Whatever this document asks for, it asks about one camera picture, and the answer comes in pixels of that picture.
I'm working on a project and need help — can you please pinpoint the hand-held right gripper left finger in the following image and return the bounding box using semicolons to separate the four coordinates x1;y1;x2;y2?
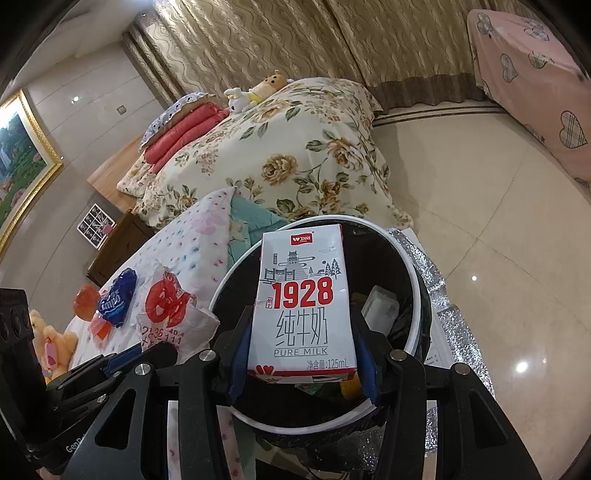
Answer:
62;318;259;480

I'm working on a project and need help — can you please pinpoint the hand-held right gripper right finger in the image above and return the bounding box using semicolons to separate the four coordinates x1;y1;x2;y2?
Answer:
351;309;543;480

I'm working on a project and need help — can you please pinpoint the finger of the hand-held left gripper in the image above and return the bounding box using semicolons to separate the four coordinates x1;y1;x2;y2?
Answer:
44;383;116;416
46;344;178;393

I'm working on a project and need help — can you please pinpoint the white milk carton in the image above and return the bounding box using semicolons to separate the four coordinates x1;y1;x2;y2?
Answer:
247;224;360;384

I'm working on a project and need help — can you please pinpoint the black trash bin white rim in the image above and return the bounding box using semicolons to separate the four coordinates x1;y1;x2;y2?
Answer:
205;215;435;457

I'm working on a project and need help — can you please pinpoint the small orange packet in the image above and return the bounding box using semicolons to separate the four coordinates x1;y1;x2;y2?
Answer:
90;316;114;349

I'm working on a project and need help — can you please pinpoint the beige teddy bear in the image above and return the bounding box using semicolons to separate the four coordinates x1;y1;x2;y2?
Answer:
28;309;79;384

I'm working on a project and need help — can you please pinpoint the blue tissue packet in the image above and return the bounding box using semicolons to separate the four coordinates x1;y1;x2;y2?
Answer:
97;268;139;329

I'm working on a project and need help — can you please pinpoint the clear white plastic container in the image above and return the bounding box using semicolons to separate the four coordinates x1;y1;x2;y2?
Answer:
361;285;400;335

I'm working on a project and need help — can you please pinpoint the white plastic bag red print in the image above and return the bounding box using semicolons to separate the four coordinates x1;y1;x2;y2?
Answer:
137;261;221;365

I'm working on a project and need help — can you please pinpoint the orange jelly cup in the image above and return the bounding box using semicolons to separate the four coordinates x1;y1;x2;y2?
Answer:
74;284;100;319

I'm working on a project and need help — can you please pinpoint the white printed paper sheet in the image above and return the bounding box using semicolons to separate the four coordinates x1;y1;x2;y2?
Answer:
422;339;462;370

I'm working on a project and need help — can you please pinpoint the wooden nightstand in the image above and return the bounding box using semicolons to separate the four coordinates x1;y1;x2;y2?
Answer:
87;209;155;287

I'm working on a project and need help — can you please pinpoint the white dotted blanket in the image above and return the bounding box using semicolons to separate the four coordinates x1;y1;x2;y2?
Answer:
65;187;259;480

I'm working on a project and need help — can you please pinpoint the gold framed landscape painting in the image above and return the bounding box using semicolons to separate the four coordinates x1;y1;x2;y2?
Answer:
0;89;64;254

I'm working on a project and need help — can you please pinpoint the wooden headboard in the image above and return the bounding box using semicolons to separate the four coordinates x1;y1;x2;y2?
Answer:
87;136;148;199

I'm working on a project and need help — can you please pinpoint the floral quilt bed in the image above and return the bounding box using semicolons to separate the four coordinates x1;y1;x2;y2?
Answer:
115;78;416;229

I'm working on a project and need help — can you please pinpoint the coral red folded quilt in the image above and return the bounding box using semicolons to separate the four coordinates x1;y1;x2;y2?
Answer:
143;102;229;174

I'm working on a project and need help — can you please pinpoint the white plush rabbit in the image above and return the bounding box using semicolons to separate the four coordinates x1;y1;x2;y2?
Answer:
224;87;254;113

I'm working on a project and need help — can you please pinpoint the blue dotted white pillow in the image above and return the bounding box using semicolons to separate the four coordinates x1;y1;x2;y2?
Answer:
140;91;218;148

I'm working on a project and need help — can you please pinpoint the yellow plush bear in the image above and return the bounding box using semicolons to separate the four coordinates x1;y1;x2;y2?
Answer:
249;69;293;103

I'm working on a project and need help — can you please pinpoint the pink heart print cloth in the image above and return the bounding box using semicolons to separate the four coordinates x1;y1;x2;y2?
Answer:
466;8;591;192

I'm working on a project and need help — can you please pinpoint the beige patterned curtain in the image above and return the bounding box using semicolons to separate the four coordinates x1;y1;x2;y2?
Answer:
124;0;485;112

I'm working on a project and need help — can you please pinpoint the black white photo collage frame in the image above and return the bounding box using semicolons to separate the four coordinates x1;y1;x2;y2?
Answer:
76;203;116;250

